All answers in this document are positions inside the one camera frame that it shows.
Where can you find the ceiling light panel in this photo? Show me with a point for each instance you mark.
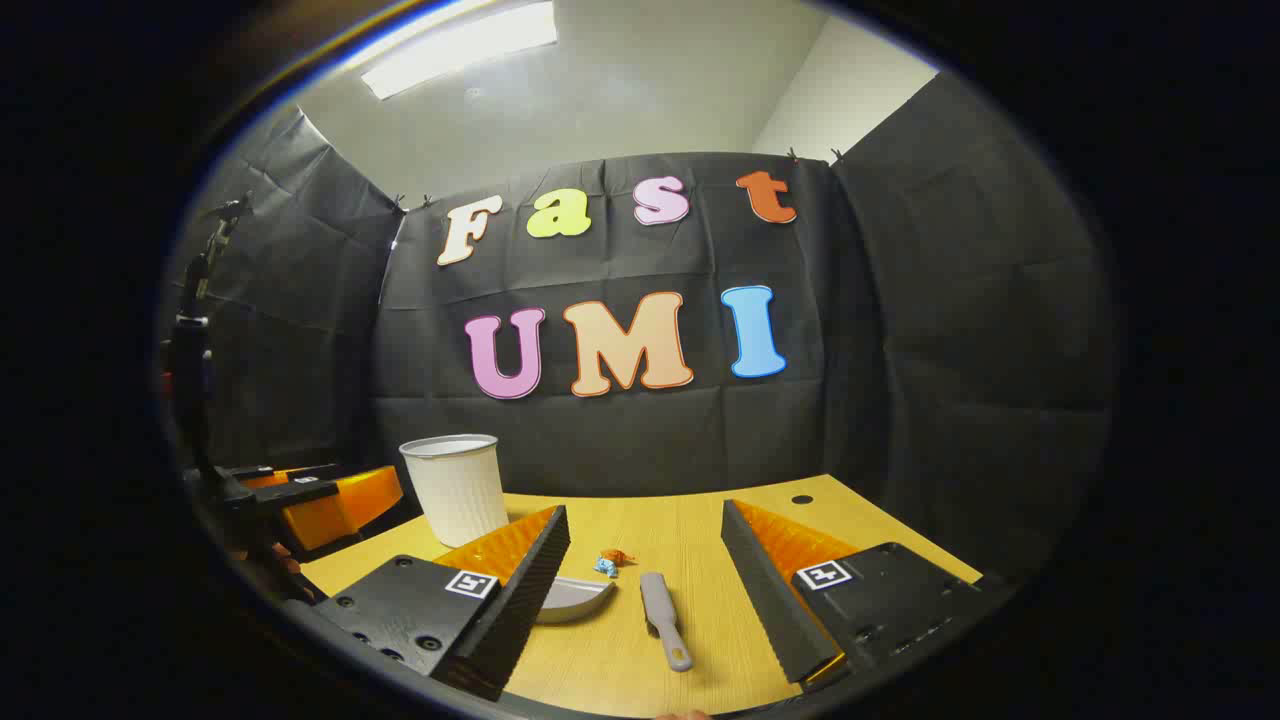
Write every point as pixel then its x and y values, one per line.
pixel 455 45

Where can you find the grey plastic dustpan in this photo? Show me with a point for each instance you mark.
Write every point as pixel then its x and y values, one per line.
pixel 572 600

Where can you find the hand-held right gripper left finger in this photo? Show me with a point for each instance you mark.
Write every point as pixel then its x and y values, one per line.
pixel 520 600

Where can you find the blue paper scrap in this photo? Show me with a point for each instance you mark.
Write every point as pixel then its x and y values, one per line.
pixel 606 567

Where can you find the black backdrop cloth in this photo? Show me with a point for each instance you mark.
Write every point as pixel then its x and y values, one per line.
pixel 900 350

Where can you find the orange paper scrap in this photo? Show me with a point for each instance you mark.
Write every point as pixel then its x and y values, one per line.
pixel 620 556

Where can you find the wooden desktop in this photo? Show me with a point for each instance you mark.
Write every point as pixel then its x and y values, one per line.
pixel 680 535

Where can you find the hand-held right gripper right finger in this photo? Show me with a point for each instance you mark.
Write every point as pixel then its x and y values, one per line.
pixel 765 590

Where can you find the small grey broom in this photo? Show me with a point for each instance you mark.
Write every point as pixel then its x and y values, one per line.
pixel 662 610

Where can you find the white ribbed garbage bin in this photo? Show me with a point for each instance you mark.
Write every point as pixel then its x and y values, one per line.
pixel 458 495

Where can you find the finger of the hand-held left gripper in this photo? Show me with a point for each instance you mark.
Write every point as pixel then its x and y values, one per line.
pixel 250 470
pixel 340 505

